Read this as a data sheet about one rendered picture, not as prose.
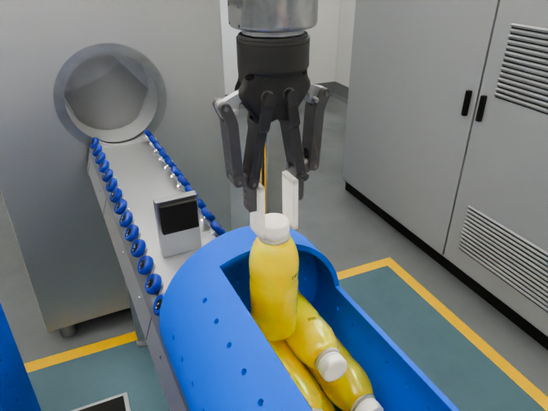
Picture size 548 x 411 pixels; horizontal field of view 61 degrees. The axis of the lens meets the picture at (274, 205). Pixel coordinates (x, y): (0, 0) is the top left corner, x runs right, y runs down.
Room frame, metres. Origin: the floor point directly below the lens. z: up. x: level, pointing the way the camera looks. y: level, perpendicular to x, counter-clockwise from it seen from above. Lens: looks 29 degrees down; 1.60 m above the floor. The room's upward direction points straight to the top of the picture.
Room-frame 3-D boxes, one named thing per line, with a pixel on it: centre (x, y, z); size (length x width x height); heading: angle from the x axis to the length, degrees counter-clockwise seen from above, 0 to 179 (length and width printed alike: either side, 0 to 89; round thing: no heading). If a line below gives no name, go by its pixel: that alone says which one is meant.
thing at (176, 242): (0.95, 0.23, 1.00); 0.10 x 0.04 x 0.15; 116
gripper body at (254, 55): (0.49, 0.00, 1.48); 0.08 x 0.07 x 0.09; 116
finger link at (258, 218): (0.48, 0.02, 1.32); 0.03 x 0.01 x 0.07; 26
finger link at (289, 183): (0.50, -0.02, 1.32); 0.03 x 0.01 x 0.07; 26
